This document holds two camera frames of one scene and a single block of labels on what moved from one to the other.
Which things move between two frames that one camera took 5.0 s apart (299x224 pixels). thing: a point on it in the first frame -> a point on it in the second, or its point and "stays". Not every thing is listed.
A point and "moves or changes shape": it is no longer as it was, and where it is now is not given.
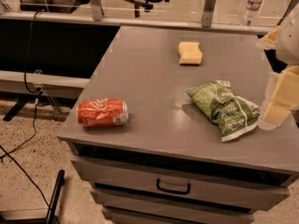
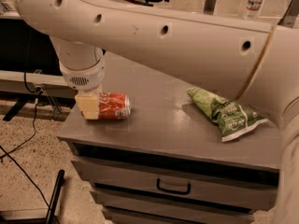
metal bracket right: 293,3 stays
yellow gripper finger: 285,95 -> 88,102
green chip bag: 234,115 stays
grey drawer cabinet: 169,163 stays
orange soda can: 102,112 moves or changes shape
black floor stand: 48,219 stays
